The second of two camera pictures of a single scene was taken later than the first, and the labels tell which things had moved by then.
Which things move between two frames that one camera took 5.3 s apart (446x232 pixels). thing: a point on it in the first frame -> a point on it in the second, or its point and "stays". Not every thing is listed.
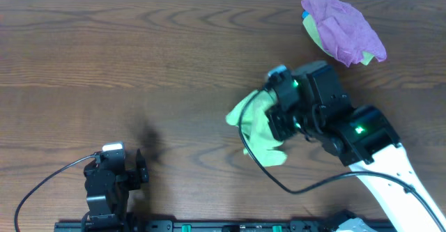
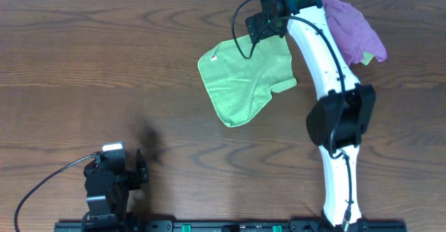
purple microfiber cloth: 344,31 stays
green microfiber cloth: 257,130 -> 241,76
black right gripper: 273,113 -> 258,28
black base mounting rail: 221,226 stays
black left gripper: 141,172 stays
